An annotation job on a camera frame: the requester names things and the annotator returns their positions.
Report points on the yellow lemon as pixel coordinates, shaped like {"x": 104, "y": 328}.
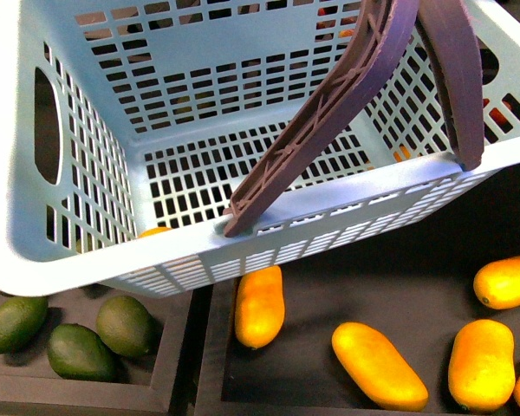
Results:
{"x": 154, "y": 231}

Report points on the light blue plastic basket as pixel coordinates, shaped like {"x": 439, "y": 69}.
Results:
{"x": 120, "y": 116}

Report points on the green avocado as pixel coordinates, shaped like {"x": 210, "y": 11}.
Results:
{"x": 126, "y": 327}
{"x": 20, "y": 320}
{"x": 76, "y": 352}

